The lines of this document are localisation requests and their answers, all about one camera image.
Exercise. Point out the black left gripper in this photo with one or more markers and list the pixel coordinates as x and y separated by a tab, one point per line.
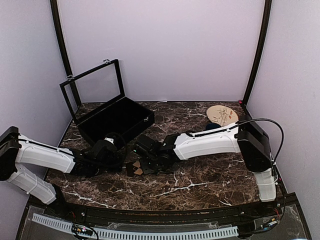
117	166

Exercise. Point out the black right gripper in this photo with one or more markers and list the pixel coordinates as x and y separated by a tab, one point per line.
146	170

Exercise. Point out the brown argyle sock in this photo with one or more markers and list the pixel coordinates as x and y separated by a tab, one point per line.
134	169

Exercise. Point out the black storage box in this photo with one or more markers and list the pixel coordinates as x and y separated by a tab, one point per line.
124	120

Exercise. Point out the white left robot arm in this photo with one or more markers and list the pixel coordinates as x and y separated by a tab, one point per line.
16	150

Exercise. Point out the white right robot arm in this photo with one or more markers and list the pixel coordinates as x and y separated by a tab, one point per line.
244	136

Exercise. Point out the dark blue cup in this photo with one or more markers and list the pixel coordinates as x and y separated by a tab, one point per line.
212	126

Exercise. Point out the black box glass lid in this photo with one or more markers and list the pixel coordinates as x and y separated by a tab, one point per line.
102	84

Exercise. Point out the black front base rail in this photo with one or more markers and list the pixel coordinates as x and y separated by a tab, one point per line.
234	215

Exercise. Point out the left black frame post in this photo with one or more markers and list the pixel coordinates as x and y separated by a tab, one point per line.
60	39

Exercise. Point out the black frame post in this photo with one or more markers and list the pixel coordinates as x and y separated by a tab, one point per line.
259	51
60	39

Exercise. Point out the white slotted cable duct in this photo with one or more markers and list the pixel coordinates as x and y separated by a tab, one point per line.
126	231

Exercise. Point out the right black frame post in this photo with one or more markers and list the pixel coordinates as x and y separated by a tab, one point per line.
259	51

